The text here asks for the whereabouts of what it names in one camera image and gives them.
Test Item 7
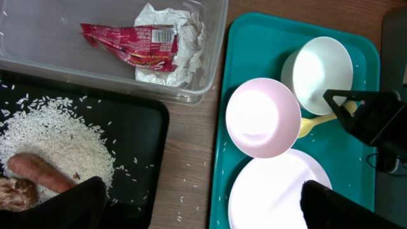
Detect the yellow plastic spoon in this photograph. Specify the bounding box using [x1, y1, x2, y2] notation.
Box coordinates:
[298, 101, 357, 138]

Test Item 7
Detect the grey dishwasher rack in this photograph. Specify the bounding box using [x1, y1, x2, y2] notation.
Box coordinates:
[375, 6, 406, 228]

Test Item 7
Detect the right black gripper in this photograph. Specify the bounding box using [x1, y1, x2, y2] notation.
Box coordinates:
[322, 88, 407, 174]

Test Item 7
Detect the white bowl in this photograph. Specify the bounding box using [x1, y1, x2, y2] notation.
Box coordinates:
[280, 36, 354, 116]

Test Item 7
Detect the brown food scrap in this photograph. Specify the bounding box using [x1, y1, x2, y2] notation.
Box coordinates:
[1, 177, 38, 212]

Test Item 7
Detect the clear plastic bin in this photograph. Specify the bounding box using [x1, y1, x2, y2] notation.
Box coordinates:
[1, 0, 228, 105]

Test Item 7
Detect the red snack wrapper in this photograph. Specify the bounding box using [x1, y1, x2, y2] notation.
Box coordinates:
[81, 24, 178, 72]

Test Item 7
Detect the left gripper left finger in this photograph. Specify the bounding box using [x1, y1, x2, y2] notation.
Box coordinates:
[1, 177, 107, 229]

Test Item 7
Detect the pink bowl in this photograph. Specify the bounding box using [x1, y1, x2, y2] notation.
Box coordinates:
[225, 78, 301, 158]

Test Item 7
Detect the white round plate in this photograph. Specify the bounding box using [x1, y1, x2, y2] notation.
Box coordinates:
[228, 149, 332, 229]

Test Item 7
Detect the black waste tray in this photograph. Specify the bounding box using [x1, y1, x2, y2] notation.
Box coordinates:
[1, 71, 169, 228]

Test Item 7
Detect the white tissue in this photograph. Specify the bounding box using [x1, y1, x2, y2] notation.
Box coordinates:
[134, 3, 206, 87]

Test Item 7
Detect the orange carrot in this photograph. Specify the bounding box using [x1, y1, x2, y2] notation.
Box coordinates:
[7, 153, 76, 193]

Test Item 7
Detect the pile of white rice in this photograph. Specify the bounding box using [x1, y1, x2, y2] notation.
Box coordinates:
[1, 94, 116, 191]

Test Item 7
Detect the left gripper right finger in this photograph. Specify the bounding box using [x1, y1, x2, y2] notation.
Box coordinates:
[300, 180, 403, 229]

